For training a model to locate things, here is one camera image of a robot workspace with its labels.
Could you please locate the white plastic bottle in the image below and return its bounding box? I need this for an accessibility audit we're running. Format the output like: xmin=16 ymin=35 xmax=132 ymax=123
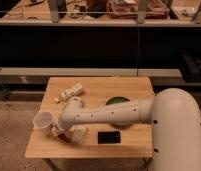
xmin=54 ymin=83 xmax=83 ymax=104

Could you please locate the wooden table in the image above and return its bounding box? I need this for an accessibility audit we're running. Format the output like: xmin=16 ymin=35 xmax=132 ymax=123
xmin=25 ymin=77 xmax=154 ymax=159

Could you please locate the white sponge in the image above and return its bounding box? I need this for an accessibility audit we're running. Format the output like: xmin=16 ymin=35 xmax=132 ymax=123
xmin=70 ymin=125 xmax=87 ymax=144

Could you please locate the green bowl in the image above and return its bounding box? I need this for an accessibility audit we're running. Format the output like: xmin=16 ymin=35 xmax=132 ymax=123
xmin=105 ymin=96 xmax=130 ymax=105

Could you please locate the red pepper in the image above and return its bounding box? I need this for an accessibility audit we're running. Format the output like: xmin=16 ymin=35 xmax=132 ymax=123
xmin=58 ymin=134 xmax=71 ymax=143

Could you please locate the black rectangular block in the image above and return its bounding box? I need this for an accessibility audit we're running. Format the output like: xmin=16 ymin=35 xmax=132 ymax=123
xmin=98 ymin=131 xmax=121 ymax=144

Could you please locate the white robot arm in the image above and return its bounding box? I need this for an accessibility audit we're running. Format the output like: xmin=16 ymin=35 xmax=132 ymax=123
xmin=52 ymin=88 xmax=201 ymax=171

